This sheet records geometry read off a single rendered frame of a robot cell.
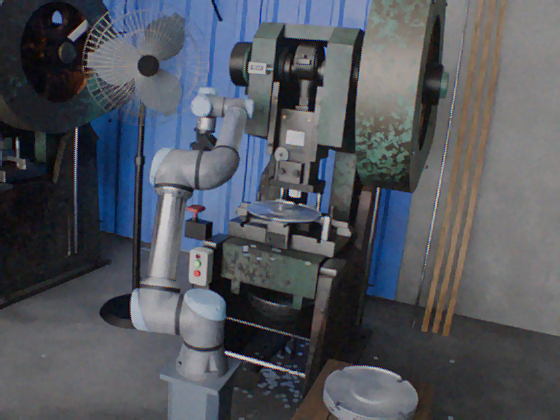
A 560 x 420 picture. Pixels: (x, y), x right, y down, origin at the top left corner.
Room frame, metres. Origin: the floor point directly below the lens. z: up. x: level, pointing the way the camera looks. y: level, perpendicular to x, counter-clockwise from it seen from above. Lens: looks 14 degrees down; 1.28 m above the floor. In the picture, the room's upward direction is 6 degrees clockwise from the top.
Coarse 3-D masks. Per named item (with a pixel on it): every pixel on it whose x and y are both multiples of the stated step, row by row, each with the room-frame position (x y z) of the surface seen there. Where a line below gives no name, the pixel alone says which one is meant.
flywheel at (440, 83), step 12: (432, 36) 2.15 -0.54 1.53; (432, 48) 2.18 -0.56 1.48; (432, 60) 2.22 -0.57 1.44; (432, 72) 1.86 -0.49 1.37; (444, 72) 1.90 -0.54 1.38; (432, 84) 1.85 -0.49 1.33; (444, 84) 1.86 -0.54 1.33; (432, 96) 1.86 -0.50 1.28; (444, 96) 1.89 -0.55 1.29; (420, 108) 1.93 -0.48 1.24; (420, 120) 2.18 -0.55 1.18; (420, 132) 2.15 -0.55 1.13
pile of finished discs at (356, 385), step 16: (352, 368) 1.51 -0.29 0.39; (368, 368) 1.52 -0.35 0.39; (336, 384) 1.41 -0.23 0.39; (352, 384) 1.41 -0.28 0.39; (368, 384) 1.41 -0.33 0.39; (384, 384) 1.43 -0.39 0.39; (400, 384) 1.44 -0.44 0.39; (336, 400) 1.32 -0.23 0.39; (352, 400) 1.33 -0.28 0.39; (368, 400) 1.33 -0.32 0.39; (384, 400) 1.33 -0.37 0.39; (400, 400) 1.35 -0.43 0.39; (416, 400) 1.35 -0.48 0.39; (336, 416) 1.29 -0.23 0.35; (352, 416) 1.25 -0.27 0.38; (368, 416) 1.25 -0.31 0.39; (384, 416) 1.26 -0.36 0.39; (400, 416) 1.25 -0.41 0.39
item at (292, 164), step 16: (288, 112) 2.02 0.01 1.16; (304, 112) 2.00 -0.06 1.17; (288, 128) 2.02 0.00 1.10; (304, 128) 2.00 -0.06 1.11; (288, 144) 2.02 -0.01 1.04; (304, 144) 1.99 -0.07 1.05; (288, 160) 2.01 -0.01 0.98; (304, 160) 1.99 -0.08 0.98; (320, 160) 2.10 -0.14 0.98; (288, 176) 1.98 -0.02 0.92; (304, 176) 1.99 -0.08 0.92
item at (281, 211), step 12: (252, 204) 2.03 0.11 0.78; (264, 204) 2.05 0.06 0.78; (276, 204) 2.07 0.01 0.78; (288, 204) 2.09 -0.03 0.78; (300, 204) 2.10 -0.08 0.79; (264, 216) 1.84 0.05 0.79; (276, 216) 1.88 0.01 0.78; (288, 216) 1.90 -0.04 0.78; (300, 216) 1.92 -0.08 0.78; (312, 216) 1.93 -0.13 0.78
